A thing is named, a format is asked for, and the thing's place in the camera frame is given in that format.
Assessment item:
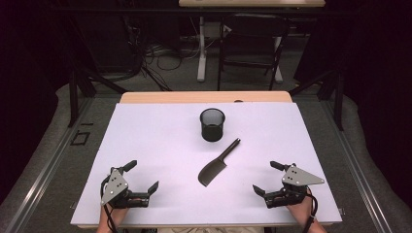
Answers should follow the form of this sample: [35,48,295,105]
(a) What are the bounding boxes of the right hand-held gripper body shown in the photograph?
[263,163,326,210]

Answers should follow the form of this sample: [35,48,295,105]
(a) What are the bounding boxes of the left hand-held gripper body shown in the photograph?
[100,166,151,210]

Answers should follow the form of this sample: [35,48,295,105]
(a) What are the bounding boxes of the black cleaver knife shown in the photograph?
[197,137,242,188]

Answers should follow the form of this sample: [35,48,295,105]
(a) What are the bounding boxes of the black mesh pen cup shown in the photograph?
[199,108,226,143]

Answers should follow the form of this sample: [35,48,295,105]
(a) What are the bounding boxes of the person's left hand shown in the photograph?
[100,203,129,225]

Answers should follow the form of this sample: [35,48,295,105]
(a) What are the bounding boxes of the person's right hand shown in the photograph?
[286,193,315,228]

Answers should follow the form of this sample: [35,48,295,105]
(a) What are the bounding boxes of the white table sheet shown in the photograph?
[70,102,343,226]

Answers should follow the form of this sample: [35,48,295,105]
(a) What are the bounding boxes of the black metal stand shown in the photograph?
[289,69,345,132]
[67,69,129,128]

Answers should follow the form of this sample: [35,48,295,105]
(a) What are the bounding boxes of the wooden table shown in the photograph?
[70,90,343,229]

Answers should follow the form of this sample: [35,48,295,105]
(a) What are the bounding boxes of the white desk leg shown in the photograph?
[273,35,284,83]
[196,16,208,83]

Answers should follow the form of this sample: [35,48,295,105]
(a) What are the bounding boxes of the dark curtain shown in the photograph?
[0,0,71,203]
[339,0,412,210]

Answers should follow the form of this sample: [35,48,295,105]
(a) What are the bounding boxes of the black folding chair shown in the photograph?
[217,13,291,91]

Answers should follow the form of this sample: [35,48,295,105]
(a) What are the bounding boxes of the white box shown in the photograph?
[204,21,233,41]

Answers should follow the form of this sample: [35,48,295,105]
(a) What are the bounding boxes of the left hand-held gripper cable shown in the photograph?
[99,174,120,233]

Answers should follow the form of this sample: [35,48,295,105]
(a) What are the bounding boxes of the hand-held gripper cable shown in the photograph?
[302,185,320,233]
[99,174,120,233]

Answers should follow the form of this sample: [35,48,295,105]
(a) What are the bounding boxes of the right hand-held gripper cable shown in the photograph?
[302,185,320,233]

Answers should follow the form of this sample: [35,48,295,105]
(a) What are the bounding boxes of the metal floor rail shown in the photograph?
[319,100,394,233]
[4,96,95,233]

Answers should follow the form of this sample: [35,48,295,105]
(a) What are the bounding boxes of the tangle of black cables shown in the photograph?
[122,13,202,92]

